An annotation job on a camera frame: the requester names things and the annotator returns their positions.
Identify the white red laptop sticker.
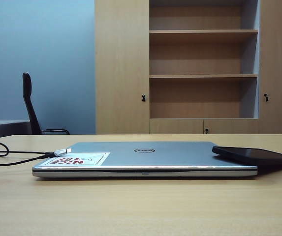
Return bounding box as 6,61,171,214
44,152,111,166

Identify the light wooden shelf cabinet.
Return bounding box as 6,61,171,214
94,0,282,135

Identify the silver Dell laptop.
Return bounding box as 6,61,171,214
31,141,258,178

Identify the grey background desk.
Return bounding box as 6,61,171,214
0,119,32,141

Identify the black office chair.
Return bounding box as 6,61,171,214
22,72,70,135

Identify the black charging cable silver plug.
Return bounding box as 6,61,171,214
0,140,73,168

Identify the black smartphone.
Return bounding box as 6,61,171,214
212,145,282,170

